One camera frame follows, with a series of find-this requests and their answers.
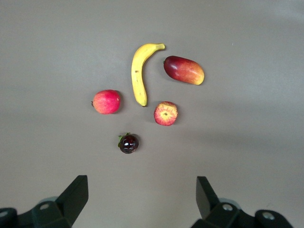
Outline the yellow banana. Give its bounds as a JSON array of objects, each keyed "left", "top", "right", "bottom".
[{"left": 131, "top": 43, "right": 166, "bottom": 107}]

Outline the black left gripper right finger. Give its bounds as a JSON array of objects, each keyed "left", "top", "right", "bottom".
[{"left": 190, "top": 176, "right": 295, "bottom": 228}]

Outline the red yellow mango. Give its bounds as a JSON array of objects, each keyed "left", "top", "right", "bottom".
[{"left": 163, "top": 55, "right": 205, "bottom": 86}]

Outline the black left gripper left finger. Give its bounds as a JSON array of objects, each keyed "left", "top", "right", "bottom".
[{"left": 0, "top": 175, "right": 89, "bottom": 228}]

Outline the pink red round fruit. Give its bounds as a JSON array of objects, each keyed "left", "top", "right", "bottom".
[{"left": 91, "top": 89, "right": 121, "bottom": 115}]

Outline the red yellow striped apple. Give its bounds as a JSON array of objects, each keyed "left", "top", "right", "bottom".
[{"left": 153, "top": 101, "right": 179, "bottom": 126}]

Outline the dark purple mangosteen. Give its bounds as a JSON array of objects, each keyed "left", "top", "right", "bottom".
[{"left": 118, "top": 133, "right": 140, "bottom": 154}]

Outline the brown table mat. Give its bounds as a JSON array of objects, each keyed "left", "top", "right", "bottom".
[{"left": 0, "top": 0, "right": 304, "bottom": 228}]

